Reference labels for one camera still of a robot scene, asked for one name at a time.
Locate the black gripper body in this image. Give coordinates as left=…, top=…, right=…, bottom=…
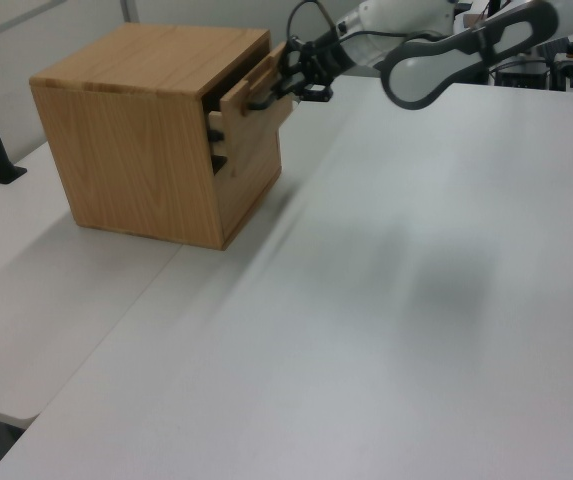
left=285, top=27, right=356, bottom=87

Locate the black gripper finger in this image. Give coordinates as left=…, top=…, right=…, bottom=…
left=267, top=78, right=309, bottom=102
left=277, top=48, right=305, bottom=81

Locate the wooden drawer cabinet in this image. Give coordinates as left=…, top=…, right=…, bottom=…
left=29, top=22, right=283, bottom=252

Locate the small black table clamp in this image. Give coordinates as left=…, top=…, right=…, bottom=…
left=303, top=83, right=334, bottom=103

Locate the black control box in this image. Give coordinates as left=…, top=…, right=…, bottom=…
left=494, top=55, right=551, bottom=90

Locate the emergency stop button box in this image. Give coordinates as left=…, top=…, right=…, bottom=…
left=554, top=41, right=573, bottom=77

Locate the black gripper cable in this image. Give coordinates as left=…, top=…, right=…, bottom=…
left=287, top=0, right=341, bottom=45

